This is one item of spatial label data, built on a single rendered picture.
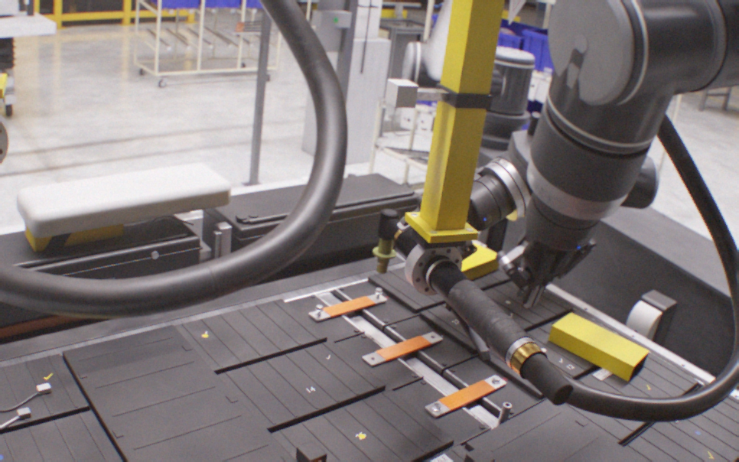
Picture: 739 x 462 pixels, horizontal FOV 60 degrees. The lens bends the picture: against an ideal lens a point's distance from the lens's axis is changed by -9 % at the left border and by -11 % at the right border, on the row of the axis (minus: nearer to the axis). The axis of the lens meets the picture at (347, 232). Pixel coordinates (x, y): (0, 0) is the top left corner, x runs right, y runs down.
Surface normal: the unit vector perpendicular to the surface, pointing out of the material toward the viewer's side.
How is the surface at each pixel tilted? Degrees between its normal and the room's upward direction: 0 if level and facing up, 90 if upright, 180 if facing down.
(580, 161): 110
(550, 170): 104
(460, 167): 90
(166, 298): 79
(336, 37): 90
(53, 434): 0
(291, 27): 72
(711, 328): 90
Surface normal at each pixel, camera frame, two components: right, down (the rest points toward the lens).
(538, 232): -0.82, 0.36
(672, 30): 0.34, 0.10
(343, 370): 0.11, -0.91
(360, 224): 0.60, 0.39
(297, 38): -0.24, 0.04
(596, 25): -0.93, 0.22
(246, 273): 0.56, 0.12
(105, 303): 0.13, 0.27
